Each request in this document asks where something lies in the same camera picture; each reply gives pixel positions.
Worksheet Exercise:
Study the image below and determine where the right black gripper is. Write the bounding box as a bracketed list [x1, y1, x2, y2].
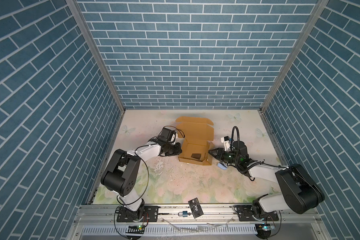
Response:
[208, 147, 240, 166]

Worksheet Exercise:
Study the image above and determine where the brown cardboard box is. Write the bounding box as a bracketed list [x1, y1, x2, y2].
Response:
[176, 116, 214, 166]

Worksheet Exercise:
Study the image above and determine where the small dark brown block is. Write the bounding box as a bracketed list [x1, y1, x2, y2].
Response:
[191, 154, 202, 161]

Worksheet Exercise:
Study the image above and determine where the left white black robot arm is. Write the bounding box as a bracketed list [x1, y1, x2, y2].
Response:
[101, 126, 186, 214]

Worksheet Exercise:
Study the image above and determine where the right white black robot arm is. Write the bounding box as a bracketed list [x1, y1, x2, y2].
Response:
[209, 140, 325, 219]

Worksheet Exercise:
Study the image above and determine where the light blue stapler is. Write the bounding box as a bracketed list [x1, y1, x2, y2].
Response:
[217, 163, 228, 170]

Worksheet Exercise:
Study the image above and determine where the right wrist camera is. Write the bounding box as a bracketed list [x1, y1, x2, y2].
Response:
[221, 136, 232, 152]

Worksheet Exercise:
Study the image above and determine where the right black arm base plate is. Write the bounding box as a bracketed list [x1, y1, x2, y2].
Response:
[232, 204, 279, 222]

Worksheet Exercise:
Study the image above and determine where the aluminium front rail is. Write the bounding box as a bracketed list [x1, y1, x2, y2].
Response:
[74, 204, 323, 226]

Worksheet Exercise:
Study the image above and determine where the small blue connector on rail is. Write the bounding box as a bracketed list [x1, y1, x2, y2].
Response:
[178, 211, 190, 217]

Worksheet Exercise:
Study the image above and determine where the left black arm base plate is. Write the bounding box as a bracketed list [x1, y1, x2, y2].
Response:
[116, 206, 159, 223]

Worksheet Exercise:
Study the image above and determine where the white perforated cable duct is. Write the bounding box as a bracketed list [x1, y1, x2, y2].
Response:
[82, 224, 258, 237]

